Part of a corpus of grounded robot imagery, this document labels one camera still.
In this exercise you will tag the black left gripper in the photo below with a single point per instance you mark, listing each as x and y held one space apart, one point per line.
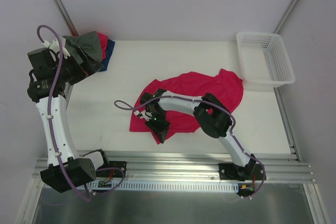
82 61

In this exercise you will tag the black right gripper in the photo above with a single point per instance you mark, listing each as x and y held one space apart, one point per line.
159 125

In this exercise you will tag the crimson pink t shirt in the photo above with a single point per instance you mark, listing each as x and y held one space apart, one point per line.
225 86

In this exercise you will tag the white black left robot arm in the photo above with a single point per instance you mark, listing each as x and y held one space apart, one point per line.
48 79

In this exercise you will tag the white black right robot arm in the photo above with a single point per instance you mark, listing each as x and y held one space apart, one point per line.
213 118

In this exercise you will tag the folded red t shirt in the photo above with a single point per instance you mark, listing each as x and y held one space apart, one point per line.
103 39

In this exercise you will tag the white plastic mesh basket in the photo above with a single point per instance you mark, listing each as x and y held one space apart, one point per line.
263 60

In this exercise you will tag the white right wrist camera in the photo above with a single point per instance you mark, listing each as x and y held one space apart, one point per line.
143 115

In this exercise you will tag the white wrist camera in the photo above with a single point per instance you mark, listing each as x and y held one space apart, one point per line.
54 46
143 115

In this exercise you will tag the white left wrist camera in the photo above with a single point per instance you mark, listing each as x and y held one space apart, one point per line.
54 46

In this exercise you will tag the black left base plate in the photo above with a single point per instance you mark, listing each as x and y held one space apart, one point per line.
116 169

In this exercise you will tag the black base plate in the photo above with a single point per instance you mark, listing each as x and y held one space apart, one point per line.
230 171
116 169

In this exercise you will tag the white slotted cable duct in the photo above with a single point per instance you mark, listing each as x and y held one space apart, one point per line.
178 186

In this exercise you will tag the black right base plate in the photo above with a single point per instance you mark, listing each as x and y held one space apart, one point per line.
230 171

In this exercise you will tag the aluminium frame rail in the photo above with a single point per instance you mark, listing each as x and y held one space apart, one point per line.
179 167

